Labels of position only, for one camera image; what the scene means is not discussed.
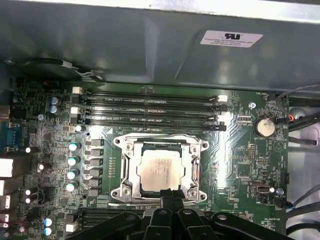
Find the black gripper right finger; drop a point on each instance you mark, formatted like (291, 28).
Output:
(182, 225)

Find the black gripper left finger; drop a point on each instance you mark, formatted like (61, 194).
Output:
(165, 225)

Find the silver CPU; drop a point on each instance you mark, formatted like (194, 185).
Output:
(162, 170)

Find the metal locking lever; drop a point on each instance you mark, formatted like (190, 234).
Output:
(155, 136)
(196, 170)

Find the CPU socket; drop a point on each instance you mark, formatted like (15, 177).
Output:
(126, 191)

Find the black RAM slot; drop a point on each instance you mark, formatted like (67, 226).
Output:
(150, 124)
(150, 115)
(150, 105)
(95, 220)
(100, 211)
(150, 96)

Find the green motherboard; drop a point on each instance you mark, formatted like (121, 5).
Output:
(237, 162)

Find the coin battery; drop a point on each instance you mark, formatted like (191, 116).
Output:
(264, 126)

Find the white label sticker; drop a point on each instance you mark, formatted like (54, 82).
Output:
(231, 38)

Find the black PC case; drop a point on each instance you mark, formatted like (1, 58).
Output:
(100, 37)

